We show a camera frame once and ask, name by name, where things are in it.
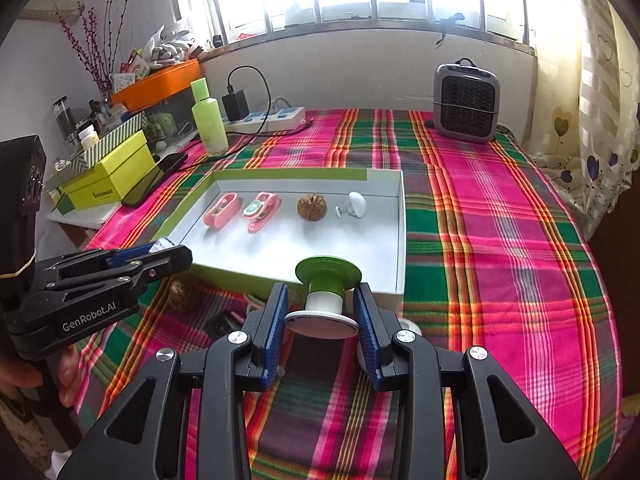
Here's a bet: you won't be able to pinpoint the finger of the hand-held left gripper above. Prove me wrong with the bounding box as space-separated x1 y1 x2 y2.
46 244 194 312
35 242 162 286

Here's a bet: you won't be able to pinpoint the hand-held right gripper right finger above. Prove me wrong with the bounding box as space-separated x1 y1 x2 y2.
352 282 583 480

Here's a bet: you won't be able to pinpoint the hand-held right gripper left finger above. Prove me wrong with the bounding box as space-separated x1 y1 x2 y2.
57 282 291 480

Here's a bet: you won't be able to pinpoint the pitted brown walnut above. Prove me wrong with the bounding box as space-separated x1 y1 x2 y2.
167 280 202 312

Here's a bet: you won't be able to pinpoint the green white spool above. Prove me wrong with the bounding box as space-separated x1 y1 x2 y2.
284 256 363 340

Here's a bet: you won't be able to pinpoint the black handheld device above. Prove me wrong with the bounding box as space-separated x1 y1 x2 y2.
205 310 251 346

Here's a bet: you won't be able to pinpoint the green white cardboard box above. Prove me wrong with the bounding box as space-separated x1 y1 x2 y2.
150 167 406 313

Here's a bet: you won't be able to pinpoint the pink clip with mint pad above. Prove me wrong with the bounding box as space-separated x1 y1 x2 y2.
242 191 283 234

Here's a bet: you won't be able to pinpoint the white mushroom-shaped knob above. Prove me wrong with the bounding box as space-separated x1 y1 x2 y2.
335 191 368 220

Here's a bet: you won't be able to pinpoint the wrinkled brown walnut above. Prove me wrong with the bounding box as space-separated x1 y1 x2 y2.
297 195 328 221

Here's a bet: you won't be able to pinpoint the person's left hand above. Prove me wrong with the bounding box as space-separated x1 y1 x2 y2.
0 345 82 408

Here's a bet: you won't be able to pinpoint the white side table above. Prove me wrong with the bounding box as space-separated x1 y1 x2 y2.
46 200 123 228

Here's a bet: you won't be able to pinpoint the black smartphone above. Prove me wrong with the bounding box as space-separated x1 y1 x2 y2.
120 151 190 208

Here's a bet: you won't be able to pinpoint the yellow-green cardboard box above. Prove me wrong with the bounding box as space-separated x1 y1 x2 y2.
59 131 156 211

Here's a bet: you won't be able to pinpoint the zigzag striped gift box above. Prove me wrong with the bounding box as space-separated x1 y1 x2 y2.
45 112 148 193

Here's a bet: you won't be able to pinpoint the clear plastic storage box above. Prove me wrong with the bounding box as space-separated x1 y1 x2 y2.
125 95 201 151

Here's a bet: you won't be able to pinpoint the light green bottle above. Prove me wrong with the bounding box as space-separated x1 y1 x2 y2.
190 78 230 157

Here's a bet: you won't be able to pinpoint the dark glass jar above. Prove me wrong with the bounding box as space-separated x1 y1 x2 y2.
51 96 81 148

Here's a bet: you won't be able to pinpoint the pink green plaid blanket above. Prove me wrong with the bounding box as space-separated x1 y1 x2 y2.
60 107 626 480

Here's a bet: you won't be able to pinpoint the black charger plug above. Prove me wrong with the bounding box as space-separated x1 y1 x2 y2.
221 87 250 122

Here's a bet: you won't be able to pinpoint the orange plastic bin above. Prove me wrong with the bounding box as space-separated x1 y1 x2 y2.
110 58 202 111

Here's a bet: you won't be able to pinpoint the white blue power strip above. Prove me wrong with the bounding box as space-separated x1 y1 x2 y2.
222 106 307 135

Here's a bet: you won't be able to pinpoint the colourful paper cards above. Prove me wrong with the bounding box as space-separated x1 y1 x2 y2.
112 49 151 96

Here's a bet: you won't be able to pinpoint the pink flower branches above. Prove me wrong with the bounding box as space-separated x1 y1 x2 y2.
55 0 143 101

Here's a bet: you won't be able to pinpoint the white grey work gloves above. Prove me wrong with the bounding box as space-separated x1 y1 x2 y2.
142 24 201 66

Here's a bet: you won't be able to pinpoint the grey small space heater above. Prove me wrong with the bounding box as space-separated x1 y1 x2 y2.
432 57 502 145

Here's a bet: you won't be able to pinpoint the heart print curtain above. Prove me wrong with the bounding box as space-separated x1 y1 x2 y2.
520 0 640 241

